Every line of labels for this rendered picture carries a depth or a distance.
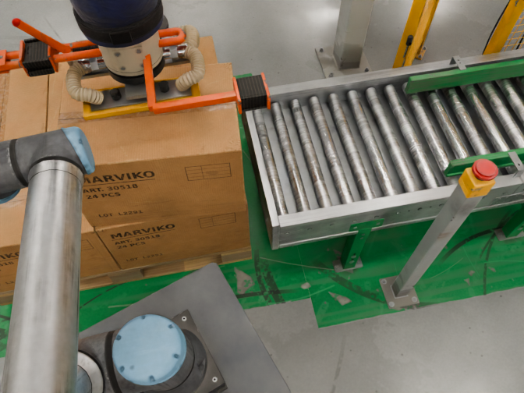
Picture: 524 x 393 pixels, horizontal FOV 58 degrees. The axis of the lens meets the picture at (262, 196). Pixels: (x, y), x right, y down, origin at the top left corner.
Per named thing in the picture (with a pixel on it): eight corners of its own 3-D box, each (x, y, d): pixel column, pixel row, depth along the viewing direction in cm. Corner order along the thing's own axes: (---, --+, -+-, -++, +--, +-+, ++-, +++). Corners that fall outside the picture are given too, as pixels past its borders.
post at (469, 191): (403, 283, 226) (486, 164, 141) (408, 296, 223) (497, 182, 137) (389, 285, 226) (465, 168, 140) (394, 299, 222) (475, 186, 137)
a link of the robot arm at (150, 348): (199, 382, 115) (186, 373, 99) (129, 401, 114) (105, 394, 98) (188, 320, 122) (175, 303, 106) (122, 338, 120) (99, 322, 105)
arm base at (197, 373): (221, 370, 125) (217, 365, 117) (161, 419, 120) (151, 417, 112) (182, 314, 133) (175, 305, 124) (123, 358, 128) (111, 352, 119)
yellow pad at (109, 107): (197, 78, 144) (195, 65, 140) (202, 102, 139) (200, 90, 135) (84, 96, 141) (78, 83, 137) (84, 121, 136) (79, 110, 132)
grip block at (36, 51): (58, 50, 137) (51, 33, 132) (58, 74, 132) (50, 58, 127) (29, 54, 136) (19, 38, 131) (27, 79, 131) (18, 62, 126)
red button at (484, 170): (486, 163, 141) (492, 155, 137) (497, 182, 137) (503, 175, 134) (465, 167, 140) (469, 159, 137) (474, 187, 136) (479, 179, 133)
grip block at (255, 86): (263, 85, 128) (263, 72, 124) (270, 109, 124) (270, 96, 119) (233, 90, 127) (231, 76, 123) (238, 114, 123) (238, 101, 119)
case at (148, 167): (237, 131, 206) (231, 61, 171) (246, 210, 185) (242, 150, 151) (97, 144, 202) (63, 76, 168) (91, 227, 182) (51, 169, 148)
